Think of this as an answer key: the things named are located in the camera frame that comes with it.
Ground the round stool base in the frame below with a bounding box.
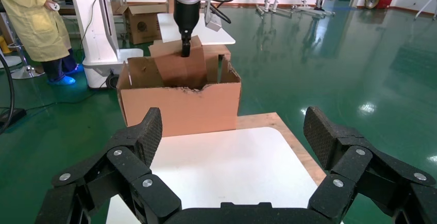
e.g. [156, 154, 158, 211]
[10, 41, 45, 80]

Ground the thin black floor cable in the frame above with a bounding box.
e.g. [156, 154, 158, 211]
[25, 74, 119, 112]

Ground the wooden plywood board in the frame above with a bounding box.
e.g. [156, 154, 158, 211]
[237, 112, 327, 185]

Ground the black power box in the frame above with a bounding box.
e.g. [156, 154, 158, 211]
[0, 108, 27, 128]

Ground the large open cardboard box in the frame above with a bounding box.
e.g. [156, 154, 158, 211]
[116, 44, 242, 138]

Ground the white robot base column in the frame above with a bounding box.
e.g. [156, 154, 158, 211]
[66, 0, 144, 90]

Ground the white round floor base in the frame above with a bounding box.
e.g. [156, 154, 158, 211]
[0, 56, 22, 69]

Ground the small cardboard box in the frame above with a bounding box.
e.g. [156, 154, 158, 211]
[149, 35, 208, 90]

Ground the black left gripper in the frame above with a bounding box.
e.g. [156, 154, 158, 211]
[173, 0, 201, 58]

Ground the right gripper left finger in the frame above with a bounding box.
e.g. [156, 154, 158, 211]
[36, 107, 181, 224]

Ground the yellow floor object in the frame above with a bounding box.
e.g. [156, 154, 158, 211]
[0, 35, 11, 54]

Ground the thick black hanging cable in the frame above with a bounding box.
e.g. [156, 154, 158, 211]
[0, 51, 16, 134]

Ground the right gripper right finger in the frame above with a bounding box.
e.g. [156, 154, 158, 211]
[303, 106, 437, 224]

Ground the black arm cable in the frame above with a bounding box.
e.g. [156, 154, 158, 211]
[189, 0, 236, 25]

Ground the person in yellow coat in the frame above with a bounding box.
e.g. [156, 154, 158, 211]
[0, 0, 85, 86]

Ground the white tripod leg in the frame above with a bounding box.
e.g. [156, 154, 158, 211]
[414, 0, 437, 20]

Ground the open-flap cardboard box with print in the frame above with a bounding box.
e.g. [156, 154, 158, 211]
[116, 3, 168, 45]

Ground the white side table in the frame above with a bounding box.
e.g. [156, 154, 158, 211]
[157, 12, 236, 46]

